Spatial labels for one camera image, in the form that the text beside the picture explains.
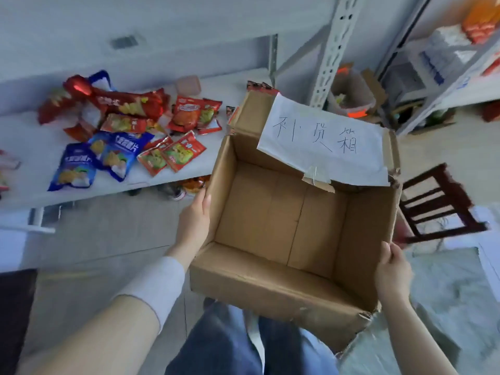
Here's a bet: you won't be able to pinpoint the orange snack packet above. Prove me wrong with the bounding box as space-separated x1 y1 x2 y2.
181 177 210 195

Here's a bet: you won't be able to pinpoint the black furniture edge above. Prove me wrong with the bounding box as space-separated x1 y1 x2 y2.
0 269 38 375

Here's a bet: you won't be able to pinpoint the grey metal shelving rack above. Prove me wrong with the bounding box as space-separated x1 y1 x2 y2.
376 0 500 138

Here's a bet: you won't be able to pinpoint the person's legs in blue jeans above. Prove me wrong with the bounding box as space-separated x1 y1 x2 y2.
166 298 341 375

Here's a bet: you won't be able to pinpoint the dark red snack packet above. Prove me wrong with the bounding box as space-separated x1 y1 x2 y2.
246 80 279 96

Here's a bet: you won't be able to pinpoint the pile of red snack packets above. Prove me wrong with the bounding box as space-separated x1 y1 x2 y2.
37 75 223 177

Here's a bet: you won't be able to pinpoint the white plastic sheet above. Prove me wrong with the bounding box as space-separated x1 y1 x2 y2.
339 246 500 375

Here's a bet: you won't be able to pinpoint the clear tape strip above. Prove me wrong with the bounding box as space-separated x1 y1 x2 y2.
302 165 333 185

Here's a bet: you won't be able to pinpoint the stack of white packets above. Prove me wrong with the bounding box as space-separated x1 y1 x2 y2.
420 25 478 85

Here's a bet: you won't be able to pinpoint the flattened brown cardboard piece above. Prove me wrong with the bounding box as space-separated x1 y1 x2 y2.
360 68 392 110

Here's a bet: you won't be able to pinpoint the white handwritten paper sign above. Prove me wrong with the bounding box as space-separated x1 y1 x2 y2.
257 93 390 187

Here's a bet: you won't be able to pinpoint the person's right hand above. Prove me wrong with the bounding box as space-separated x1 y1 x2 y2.
374 241 414 307

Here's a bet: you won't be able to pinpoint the white metal shelving rack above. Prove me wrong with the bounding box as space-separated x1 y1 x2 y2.
0 0 365 235

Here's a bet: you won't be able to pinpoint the brown cardboard box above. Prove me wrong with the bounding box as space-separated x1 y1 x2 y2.
189 91 403 354

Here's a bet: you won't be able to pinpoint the dark wooden chair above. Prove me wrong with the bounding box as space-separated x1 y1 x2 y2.
394 163 490 245

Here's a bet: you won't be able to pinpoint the person's left hand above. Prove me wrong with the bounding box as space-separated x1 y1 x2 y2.
167 188 212 264

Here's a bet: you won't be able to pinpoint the stack of orange packets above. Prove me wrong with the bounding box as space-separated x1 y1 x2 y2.
462 0 500 45

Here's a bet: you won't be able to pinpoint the blue chip packet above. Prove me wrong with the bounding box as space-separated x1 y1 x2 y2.
48 143 98 192
88 131 154 182

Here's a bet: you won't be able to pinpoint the pink round container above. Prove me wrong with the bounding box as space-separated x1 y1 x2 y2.
174 76 202 97

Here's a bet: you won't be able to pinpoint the blue plastic bag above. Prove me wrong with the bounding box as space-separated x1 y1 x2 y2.
88 70 118 92

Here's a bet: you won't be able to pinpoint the person's right forearm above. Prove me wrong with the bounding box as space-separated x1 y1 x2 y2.
380 297 458 375

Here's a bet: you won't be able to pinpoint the person's left forearm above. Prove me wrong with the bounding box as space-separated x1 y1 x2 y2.
31 248 192 375

